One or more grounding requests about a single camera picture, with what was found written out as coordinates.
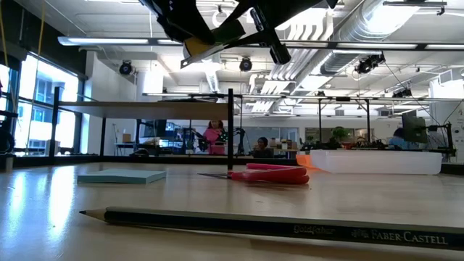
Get orange translucent box lid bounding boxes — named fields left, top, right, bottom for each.
left=295, top=153, right=320, bottom=171

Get wooden shelf board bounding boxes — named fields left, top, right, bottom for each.
left=57, top=101, right=233, bottom=120

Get dark pencil orange eraser cap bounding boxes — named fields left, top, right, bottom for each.
left=78, top=206, right=464, bottom=252

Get black metal table frame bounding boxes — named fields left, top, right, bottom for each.
left=0, top=154, right=464, bottom=176

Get black metal workstation frame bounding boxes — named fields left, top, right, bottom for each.
left=317, top=95, right=372, bottom=146

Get red handled scissors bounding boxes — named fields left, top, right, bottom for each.
left=197, top=162, right=310, bottom=186

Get silver ceiling duct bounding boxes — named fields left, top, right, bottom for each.
left=320, top=0, right=423, bottom=76

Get black shelf post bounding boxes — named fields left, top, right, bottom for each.
left=49, top=86, right=62, bottom=157
left=227, top=88, right=234, bottom=172

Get long ceiling light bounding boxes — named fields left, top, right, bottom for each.
left=282, top=41, right=464, bottom=52
left=57, top=36, right=183, bottom=47

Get dark computer monitor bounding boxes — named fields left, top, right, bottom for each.
left=401, top=114, right=428, bottom=144

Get clear plastic pencil box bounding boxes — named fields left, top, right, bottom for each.
left=310, top=149, right=444, bottom=175

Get blue sticky note pad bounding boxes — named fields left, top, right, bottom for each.
left=77, top=167, right=167, bottom=185

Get person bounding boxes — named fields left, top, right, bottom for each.
left=252, top=136, right=275, bottom=159
left=202, top=120, right=228, bottom=157
left=388, top=127, right=421, bottom=151

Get green leafy indoor plant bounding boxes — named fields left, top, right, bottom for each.
left=331, top=125, right=349, bottom=144

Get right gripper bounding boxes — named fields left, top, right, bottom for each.
left=217, top=0, right=338, bottom=67

